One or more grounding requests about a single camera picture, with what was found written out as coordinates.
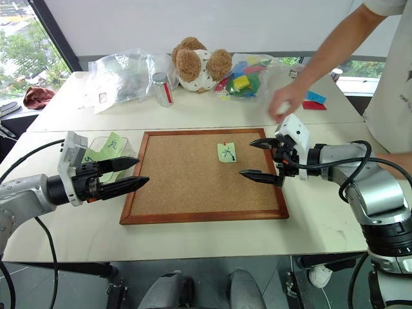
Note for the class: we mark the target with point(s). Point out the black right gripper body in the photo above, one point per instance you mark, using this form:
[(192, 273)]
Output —
[(283, 151)]

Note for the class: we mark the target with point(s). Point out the small printed can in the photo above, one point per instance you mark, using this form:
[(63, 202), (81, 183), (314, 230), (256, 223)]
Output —
[(336, 75)]

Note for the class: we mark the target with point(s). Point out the clear plastic bag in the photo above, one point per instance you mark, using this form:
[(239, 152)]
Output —
[(125, 77)]

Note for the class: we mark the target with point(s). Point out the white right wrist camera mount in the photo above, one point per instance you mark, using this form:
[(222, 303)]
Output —
[(297, 132)]

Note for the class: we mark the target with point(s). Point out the red block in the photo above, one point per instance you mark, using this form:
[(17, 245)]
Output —
[(313, 105)]

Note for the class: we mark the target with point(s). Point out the grey rounded shape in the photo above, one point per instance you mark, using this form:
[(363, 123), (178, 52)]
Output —
[(246, 289), (164, 289)]

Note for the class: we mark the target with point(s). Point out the person's bare hand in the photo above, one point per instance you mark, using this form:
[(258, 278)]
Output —
[(283, 99)]

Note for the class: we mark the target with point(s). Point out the black window frame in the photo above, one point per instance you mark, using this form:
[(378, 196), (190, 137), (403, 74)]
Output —
[(54, 35)]

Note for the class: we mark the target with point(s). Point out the bag of colourful blocks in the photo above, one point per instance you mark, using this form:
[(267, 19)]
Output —
[(244, 77)]

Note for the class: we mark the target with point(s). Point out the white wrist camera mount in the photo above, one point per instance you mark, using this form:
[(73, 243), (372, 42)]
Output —
[(297, 132), (69, 151)]

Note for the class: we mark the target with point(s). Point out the person's bare forearm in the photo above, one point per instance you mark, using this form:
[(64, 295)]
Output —
[(338, 48), (396, 161)]

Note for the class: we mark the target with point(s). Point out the clear jar with silver lid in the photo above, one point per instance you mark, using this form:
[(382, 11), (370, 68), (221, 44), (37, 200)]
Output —
[(162, 90)]

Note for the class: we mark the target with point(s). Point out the green paper note with drawing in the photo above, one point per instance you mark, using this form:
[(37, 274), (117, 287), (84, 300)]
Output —
[(225, 154)]

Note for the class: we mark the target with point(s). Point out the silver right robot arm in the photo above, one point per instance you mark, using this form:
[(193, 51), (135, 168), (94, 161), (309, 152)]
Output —
[(376, 190)]

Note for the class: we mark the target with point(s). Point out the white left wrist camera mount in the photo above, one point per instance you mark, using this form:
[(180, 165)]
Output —
[(69, 151)]

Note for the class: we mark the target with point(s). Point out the wood-framed cork board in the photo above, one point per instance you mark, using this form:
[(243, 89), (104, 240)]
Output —
[(193, 186)]

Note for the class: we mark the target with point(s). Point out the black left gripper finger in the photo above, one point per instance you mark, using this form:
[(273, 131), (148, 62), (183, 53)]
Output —
[(128, 184), (119, 163)]

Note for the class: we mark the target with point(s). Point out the black table frame bar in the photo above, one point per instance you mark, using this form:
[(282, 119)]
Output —
[(64, 268)]

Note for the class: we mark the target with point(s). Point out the brown and white plush toy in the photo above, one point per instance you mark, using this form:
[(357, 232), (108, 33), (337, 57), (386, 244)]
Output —
[(193, 67)]

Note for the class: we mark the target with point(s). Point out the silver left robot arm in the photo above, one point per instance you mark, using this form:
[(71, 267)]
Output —
[(22, 196)]

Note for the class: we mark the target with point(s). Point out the clear plastic box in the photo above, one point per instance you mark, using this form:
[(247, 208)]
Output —
[(124, 146)]

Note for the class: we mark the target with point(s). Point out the dark red cloth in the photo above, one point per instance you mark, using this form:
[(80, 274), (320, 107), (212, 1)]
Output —
[(37, 96)]

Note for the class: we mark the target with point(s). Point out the person's white shirt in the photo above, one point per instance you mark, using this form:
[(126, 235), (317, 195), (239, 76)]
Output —
[(396, 80)]

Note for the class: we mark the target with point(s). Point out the blue block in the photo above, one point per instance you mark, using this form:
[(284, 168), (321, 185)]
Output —
[(316, 96)]

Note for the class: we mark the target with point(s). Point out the white shoe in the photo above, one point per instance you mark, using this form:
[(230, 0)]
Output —
[(318, 275)]

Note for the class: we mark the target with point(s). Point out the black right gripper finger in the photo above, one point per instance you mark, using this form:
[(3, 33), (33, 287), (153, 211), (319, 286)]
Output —
[(264, 144), (262, 177)]

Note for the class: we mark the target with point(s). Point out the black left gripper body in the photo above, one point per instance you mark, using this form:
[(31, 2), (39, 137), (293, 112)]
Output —
[(87, 181)]

